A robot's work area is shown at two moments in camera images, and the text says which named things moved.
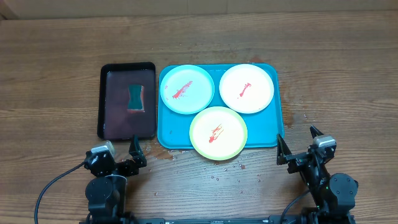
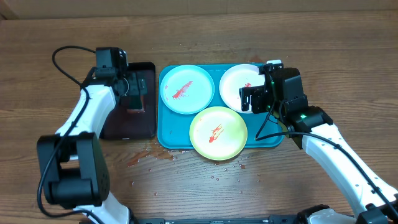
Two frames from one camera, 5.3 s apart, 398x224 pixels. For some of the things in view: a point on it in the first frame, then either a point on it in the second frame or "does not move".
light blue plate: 186,89 does not move
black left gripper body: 124,169 to 132,86
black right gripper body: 314,173 to 263,103
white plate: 246,88 does not move
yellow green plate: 218,133 does not move
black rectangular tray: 127,101 does not move
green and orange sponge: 136,102 does not move
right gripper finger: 282,151 to 244,93
